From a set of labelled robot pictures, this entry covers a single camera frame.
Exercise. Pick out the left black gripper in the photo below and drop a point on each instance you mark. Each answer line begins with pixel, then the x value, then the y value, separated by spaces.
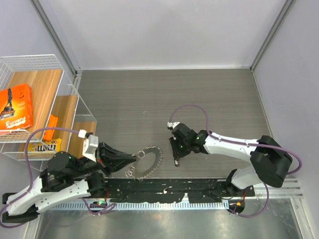
pixel 112 159

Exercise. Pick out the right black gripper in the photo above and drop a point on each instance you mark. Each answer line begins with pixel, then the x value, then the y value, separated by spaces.
pixel 177 152

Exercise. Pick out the silver key with black tag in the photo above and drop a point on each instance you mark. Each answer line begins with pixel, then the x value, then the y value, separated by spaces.
pixel 176 162

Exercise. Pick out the metal disc with key rings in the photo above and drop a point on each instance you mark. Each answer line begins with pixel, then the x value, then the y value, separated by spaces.
pixel 135 173

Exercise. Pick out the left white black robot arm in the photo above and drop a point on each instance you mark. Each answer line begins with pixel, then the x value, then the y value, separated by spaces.
pixel 66 177

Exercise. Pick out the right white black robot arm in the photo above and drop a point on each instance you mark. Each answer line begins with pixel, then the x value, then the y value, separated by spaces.
pixel 268 163

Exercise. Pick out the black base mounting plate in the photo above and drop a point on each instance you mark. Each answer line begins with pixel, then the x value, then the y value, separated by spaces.
pixel 169 190

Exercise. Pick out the yellow candy bag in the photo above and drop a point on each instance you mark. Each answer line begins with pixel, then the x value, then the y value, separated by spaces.
pixel 47 146

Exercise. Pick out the small orange packet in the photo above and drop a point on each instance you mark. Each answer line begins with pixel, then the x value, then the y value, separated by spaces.
pixel 52 123

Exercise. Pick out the orange product box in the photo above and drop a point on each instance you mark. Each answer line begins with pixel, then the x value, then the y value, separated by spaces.
pixel 16 111

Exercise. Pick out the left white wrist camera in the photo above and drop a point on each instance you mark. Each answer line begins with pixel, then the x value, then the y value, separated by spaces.
pixel 90 144

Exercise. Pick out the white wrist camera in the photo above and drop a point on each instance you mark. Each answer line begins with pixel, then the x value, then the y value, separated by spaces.
pixel 172 125
pixel 90 144

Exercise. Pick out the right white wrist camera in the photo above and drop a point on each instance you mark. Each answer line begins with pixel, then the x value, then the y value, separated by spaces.
pixel 172 125

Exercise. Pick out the white slotted cable duct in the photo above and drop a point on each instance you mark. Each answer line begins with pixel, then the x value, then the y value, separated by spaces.
pixel 183 205

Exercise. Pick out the white wire shelf rack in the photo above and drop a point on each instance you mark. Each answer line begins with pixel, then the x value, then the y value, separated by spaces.
pixel 53 93

